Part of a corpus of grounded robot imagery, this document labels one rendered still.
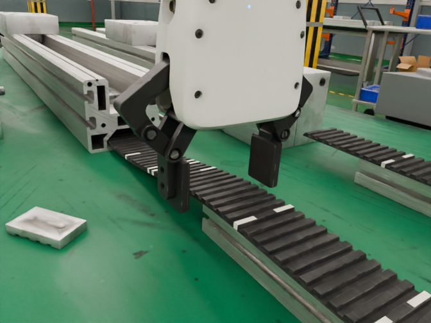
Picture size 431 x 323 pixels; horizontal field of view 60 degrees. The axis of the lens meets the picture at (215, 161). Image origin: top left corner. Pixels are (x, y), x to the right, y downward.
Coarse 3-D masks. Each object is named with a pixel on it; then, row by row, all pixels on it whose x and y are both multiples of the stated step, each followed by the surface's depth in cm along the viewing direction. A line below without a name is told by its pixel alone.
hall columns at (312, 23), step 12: (36, 0) 893; (312, 0) 331; (324, 0) 341; (36, 12) 901; (312, 12) 336; (324, 12) 347; (312, 24) 341; (312, 36) 347; (312, 48) 353; (312, 60) 359
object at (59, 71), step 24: (24, 48) 69; (48, 48) 63; (72, 48) 69; (24, 72) 75; (48, 72) 55; (72, 72) 44; (96, 72) 59; (120, 72) 51; (144, 72) 46; (48, 96) 58; (72, 96) 45; (96, 96) 41; (72, 120) 47; (96, 120) 42; (120, 120) 46; (96, 144) 45
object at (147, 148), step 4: (132, 148) 43; (136, 148) 43; (140, 148) 43; (144, 148) 43; (148, 148) 43; (120, 152) 42; (124, 152) 41; (128, 152) 41; (132, 152) 41; (136, 152) 42; (140, 152) 42
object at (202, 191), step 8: (208, 184) 30; (216, 184) 30; (224, 184) 30; (232, 184) 30; (240, 184) 30; (248, 184) 30; (192, 192) 29; (200, 192) 28; (208, 192) 28; (216, 192) 29
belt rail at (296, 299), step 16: (208, 208) 28; (208, 224) 29; (224, 224) 27; (224, 240) 27; (240, 240) 25; (240, 256) 26; (256, 256) 25; (256, 272) 24; (272, 272) 24; (272, 288) 23; (288, 288) 23; (288, 304) 22; (304, 304) 21; (320, 304) 20; (304, 320) 21; (320, 320) 20; (336, 320) 19
